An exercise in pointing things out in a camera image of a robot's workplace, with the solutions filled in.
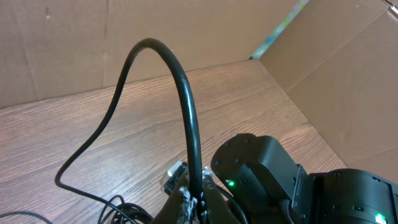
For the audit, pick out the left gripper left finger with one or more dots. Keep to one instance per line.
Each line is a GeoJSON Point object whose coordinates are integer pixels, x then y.
{"type": "Point", "coordinates": [179, 207]}

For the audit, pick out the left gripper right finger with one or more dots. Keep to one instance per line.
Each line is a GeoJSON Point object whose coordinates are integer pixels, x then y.
{"type": "Point", "coordinates": [217, 211]}

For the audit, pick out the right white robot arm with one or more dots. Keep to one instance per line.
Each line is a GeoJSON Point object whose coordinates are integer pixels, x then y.
{"type": "Point", "coordinates": [265, 185]}

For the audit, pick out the cardboard wall panel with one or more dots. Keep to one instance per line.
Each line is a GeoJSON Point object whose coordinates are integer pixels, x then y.
{"type": "Point", "coordinates": [337, 60]}

